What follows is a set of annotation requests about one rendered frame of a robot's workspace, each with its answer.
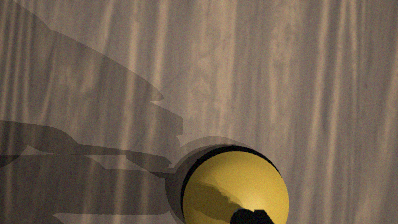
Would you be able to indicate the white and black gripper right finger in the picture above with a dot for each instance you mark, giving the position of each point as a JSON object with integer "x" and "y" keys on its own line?
{"x": 262, "y": 217}

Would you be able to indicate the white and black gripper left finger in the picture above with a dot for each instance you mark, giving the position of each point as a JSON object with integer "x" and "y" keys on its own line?
{"x": 246, "y": 217}

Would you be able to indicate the gold dome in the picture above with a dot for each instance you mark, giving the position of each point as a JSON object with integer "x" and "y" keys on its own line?
{"x": 230, "y": 178}

